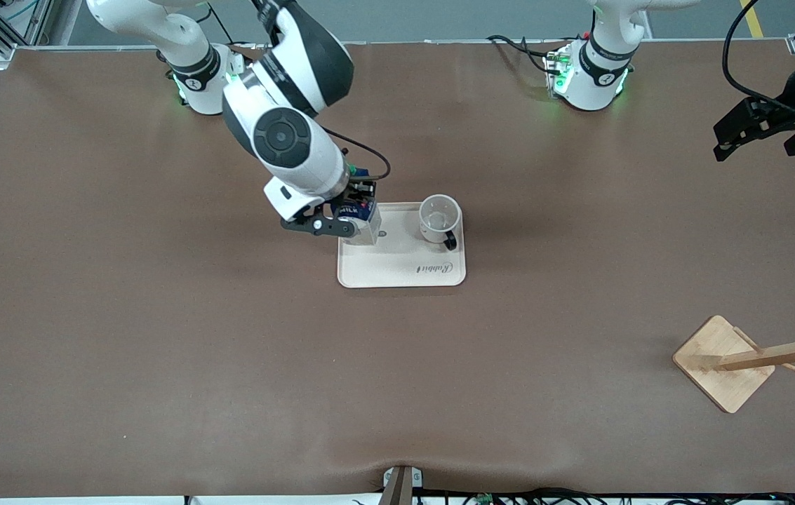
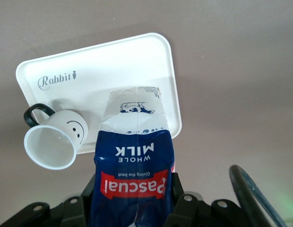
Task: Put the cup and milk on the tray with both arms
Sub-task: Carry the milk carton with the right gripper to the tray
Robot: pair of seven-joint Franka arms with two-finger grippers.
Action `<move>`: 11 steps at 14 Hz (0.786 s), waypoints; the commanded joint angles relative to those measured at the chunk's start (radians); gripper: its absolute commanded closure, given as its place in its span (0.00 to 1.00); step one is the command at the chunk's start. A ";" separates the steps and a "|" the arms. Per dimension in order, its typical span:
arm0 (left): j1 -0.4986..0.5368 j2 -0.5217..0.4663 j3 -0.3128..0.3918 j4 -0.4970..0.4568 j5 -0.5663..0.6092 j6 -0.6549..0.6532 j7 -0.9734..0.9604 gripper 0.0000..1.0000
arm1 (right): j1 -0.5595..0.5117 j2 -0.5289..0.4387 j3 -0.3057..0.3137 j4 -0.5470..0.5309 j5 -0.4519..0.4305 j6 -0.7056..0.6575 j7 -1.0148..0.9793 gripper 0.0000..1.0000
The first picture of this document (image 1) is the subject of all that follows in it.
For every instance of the wooden mug stand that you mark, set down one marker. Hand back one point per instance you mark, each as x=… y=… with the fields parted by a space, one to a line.
x=720 y=372

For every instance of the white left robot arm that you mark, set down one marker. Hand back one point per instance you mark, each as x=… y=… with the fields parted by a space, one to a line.
x=593 y=84

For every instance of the metal table edge bracket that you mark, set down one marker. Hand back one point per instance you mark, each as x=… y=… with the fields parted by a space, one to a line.
x=401 y=484

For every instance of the cream rectangular tray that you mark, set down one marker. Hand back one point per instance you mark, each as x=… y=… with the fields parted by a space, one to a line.
x=411 y=263

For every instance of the blue milk carton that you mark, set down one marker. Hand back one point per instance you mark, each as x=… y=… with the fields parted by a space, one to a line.
x=363 y=228

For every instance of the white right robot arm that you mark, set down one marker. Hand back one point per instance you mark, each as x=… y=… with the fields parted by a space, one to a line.
x=292 y=133

